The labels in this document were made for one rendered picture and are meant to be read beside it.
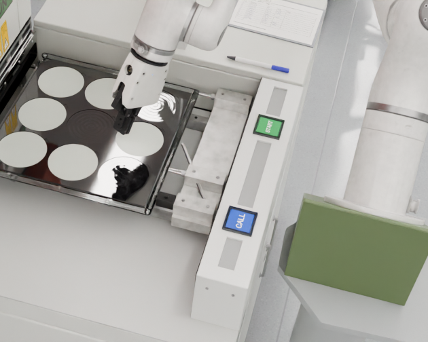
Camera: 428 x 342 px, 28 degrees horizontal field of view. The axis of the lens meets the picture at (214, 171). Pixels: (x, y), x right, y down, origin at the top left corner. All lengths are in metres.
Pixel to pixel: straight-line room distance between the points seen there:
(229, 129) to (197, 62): 0.17
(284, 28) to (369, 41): 1.64
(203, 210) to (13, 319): 0.42
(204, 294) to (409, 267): 0.38
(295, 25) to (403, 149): 0.55
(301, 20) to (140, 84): 0.54
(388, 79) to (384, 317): 0.46
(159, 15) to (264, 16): 0.49
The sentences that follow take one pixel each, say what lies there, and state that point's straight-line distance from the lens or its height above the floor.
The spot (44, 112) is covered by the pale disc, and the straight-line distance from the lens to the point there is 1.84.
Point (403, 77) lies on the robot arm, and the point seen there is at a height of 1.20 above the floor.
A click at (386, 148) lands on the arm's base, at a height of 1.10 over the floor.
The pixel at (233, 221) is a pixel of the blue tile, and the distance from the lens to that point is 1.57.
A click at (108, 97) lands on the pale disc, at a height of 0.90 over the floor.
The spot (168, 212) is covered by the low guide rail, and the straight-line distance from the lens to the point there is 1.72.
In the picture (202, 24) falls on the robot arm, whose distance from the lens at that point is 1.57.
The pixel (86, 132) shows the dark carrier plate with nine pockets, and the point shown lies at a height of 0.90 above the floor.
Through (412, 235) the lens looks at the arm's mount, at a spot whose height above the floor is 1.03.
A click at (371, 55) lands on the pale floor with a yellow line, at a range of 3.55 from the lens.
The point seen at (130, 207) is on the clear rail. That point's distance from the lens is 1.66.
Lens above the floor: 2.18
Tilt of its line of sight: 48 degrees down
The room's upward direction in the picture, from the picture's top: 8 degrees clockwise
